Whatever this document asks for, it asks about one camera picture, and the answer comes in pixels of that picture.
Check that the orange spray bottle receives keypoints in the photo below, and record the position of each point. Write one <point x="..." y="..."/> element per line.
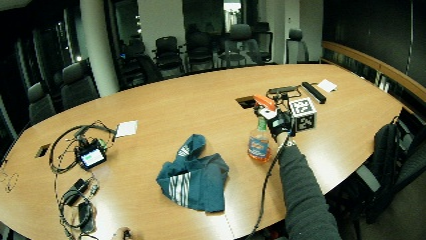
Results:
<point x="258" y="145"/>

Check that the white marker cube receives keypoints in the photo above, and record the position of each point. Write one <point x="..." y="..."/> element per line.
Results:
<point x="304" y="113"/>

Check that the long black bar device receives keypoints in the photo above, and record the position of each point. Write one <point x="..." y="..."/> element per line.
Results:
<point x="313" y="92"/>

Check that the white paper sheet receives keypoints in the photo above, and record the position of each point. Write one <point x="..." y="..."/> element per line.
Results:
<point x="328" y="85"/>
<point x="127" y="128"/>

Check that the grey office chair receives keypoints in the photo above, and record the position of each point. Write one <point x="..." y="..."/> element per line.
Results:
<point x="241" y="43"/>
<point x="40" y="103"/>
<point x="296" y="46"/>
<point x="79" y="85"/>

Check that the black office chair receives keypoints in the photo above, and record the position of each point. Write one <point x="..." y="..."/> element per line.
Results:
<point x="200" y="50"/>
<point x="140" y="66"/>
<point x="264" y="40"/>
<point x="168" y="55"/>

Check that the teal striped cloth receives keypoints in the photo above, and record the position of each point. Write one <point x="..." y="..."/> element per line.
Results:
<point x="195" y="176"/>

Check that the black device with lit screen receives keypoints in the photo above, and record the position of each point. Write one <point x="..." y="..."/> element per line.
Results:
<point x="91" y="157"/>

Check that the white round pillar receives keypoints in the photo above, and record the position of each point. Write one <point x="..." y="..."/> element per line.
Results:
<point x="100" y="46"/>

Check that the black oblong device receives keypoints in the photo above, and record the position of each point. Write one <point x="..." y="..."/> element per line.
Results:
<point x="87" y="216"/>

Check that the small black flat object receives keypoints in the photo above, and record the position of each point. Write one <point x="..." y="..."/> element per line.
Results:
<point x="43" y="150"/>

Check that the wooden wall rail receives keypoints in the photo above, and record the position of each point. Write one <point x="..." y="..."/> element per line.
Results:
<point x="377" y="66"/>

